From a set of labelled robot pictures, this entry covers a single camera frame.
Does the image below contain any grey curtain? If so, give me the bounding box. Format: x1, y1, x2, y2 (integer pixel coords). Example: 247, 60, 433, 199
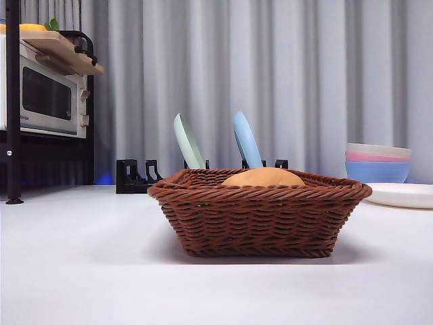
0, 0, 433, 186

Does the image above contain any pale green plate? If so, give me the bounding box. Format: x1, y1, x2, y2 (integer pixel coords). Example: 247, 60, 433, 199
173, 113, 206, 169

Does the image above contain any blue bowl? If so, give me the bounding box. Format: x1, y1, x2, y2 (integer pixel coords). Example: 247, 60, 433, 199
345, 160, 413, 184

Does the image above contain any light blue plate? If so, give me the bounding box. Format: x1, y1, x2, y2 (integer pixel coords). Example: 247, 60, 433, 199
232, 110, 265, 169

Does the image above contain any pink bowl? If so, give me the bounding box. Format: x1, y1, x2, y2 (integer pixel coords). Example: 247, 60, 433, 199
345, 151, 412, 163

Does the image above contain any brown wicker basket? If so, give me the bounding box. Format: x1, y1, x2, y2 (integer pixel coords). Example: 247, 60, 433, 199
147, 167, 373, 259

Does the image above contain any wooden cutting board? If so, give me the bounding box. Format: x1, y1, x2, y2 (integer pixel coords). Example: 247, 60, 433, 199
19, 30, 106, 76

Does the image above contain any tan potato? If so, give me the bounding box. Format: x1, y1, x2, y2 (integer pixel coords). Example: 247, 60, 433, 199
222, 167, 306, 187

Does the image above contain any white plate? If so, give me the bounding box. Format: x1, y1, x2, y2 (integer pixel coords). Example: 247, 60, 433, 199
364, 182, 433, 209

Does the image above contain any yellow toy fruit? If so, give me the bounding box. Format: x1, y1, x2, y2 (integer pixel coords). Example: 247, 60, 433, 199
0, 22, 47, 33

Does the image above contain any white toaster oven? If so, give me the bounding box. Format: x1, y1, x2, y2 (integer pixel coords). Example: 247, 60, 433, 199
0, 33, 89, 139

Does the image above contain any black metal shelf frame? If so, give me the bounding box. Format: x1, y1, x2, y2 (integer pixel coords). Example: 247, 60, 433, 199
0, 0, 96, 205

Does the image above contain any black dish rack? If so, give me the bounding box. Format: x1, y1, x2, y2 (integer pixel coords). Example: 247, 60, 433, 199
116, 158, 290, 194

